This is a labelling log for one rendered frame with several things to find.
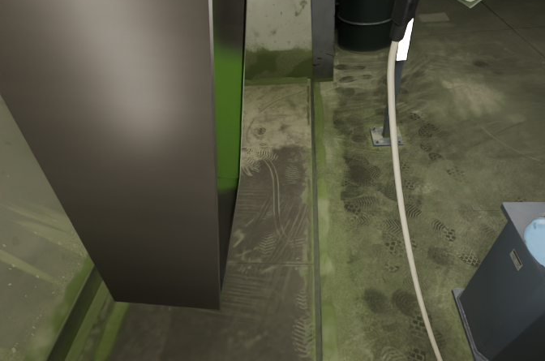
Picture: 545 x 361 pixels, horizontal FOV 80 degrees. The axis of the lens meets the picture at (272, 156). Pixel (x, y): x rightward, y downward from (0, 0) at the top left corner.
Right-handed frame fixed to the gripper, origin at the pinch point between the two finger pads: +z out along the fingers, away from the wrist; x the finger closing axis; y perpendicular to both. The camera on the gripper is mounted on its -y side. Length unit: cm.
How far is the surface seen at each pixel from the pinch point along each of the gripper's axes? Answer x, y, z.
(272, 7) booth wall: 149, 148, -60
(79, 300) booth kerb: 38, 111, 134
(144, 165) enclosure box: 10, 15, 56
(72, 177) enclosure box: 19, 16, 69
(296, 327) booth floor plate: -32, 119, 62
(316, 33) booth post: 121, 169, -80
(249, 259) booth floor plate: 7, 132, 63
